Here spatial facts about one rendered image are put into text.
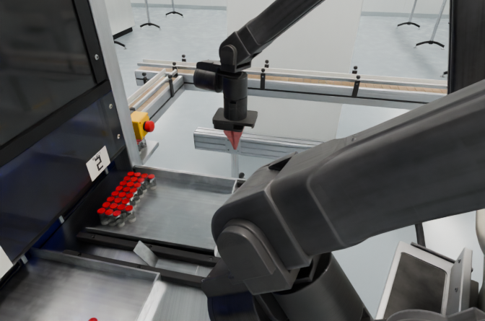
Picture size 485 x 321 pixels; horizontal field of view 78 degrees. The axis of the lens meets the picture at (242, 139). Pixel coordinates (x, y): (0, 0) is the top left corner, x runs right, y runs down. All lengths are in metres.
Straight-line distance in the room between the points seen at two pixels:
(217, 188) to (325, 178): 0.79
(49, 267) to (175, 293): 0.31
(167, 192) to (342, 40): 1.56
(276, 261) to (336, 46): 1.99
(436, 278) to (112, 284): 0.65
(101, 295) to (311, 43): 1.82
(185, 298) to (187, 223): 0.21
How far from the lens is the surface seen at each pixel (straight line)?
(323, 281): 0.24
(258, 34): 0.63
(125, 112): 1.00
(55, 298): 0.84
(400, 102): 1.66
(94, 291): 0.81
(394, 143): 0.17
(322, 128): 2.39
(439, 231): 2.35
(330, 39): 2.14
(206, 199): 0.93
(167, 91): 1.52
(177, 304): 0.74
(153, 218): 0.90
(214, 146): 1.88
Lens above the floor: 1.52
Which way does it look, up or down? 33 degrees down
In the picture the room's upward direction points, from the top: straight up
